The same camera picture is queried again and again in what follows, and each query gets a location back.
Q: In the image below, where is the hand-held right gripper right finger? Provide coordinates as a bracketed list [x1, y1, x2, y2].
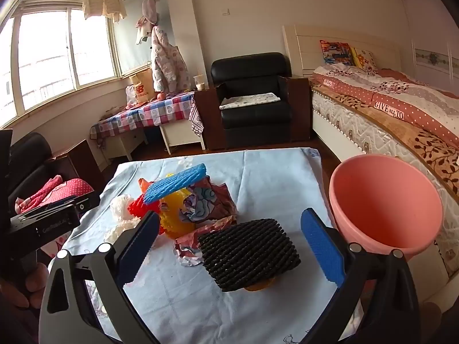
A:
[300, 208, 422, 344]

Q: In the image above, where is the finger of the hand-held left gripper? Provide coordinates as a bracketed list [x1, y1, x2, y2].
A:
[73, 193, 102, 220]

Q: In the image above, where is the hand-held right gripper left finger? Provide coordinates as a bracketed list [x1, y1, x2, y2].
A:
[39, 210, 160, 344]

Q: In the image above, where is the yellow foam net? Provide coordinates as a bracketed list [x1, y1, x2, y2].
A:
[158, 188, 201, 240]

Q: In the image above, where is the black foam net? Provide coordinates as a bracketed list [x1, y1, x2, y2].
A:
[197, 218, 302, 292]

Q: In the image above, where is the pink plastic basin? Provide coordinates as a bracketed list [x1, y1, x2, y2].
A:
[329, 154, 443, 263]

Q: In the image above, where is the person's left hand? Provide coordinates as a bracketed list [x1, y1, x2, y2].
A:
[0, 261, 49, 310]

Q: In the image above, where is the red polka-dot cloth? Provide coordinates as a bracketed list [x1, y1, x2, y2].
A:
[15, 175, 96, 216]

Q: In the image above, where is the white foam net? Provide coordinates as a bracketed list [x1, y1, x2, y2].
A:
[104, 193, 144, 244]

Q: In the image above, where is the dark brown wooden cabinet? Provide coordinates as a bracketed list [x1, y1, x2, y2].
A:
[46, 139, 106, 196]

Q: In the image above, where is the crumpled red wrapper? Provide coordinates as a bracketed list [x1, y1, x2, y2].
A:
[174, 216, 239, 267]

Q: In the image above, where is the orange plastic bag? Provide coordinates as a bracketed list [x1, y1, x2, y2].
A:
[139, 178, 158, 196]

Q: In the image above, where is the black leather chair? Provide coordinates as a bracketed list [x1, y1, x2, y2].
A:
[7, 132, 54, 216]

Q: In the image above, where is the white drawer unit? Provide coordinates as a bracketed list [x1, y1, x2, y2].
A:
[102, 127, 148, 162]

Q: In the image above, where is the blue foam net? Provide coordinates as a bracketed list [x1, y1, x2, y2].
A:
[143, 164, 208, 206]

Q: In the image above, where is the light blue tablecloth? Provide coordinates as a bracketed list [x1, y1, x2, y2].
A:
[46, 147, 363, 344]

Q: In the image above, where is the white desk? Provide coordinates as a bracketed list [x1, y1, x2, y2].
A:
[160, 118, 207, 155]

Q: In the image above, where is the clear pink plastic bag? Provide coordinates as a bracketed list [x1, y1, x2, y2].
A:
[125, 85, 139, 109]

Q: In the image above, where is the checkered tablecloth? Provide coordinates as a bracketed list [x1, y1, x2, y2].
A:
[90, 91, 196, 149]

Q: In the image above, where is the white quilted mattress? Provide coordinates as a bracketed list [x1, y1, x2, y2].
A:
[311, 89, 459, 276]

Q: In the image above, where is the brown paper bag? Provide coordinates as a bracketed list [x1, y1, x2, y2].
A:
[128, 62, 155, 106]

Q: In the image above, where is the red patterned cloth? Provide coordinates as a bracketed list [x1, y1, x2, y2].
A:
[188, 93, 205, 137]

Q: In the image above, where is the brown wooden side cabinet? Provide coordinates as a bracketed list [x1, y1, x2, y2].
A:
[281, 75, 312, 141]
[194, 82, 226, 151]

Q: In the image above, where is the brown leaf-print blanket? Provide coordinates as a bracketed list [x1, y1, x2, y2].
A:
[312, 82, 459, 201]

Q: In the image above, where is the window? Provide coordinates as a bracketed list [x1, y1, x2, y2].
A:
[0, 2, 120, 130]

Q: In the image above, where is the floral padded jacket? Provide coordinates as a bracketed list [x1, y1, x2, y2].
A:
[151, 25, 192, 93]

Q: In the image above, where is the floral seat cushion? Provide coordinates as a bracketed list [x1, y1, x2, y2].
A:
[219, 92, 281, 110]

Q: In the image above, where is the grey roller blind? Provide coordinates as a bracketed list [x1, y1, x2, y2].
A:
[113, 0, 176, 77]

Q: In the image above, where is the floral patchwork quilt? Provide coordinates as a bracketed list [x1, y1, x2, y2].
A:
[312, 62, 459, 147]

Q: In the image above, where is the yellow floral pillow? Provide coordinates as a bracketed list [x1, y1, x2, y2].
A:
[349, 47, 379, 70]

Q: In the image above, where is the black leather armchair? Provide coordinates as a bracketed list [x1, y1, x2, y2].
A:
[210, 52, 293, 144]

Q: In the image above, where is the colourful printed pillow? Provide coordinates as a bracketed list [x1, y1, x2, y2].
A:
[320, 40, 355, 67]

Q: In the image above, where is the cream knitted sweater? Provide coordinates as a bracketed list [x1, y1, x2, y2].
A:
[82, 0, 128, 25]

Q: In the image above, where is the pink hanging garment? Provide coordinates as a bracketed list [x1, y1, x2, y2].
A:
[135, 0, 160, 45]

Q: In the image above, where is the bed with patterned bedding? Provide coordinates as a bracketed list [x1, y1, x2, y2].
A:
[281, 24, 459, 302]

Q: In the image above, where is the white sliding-door wardrobe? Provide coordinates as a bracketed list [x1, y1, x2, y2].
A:
[391, 0, 459, 99]

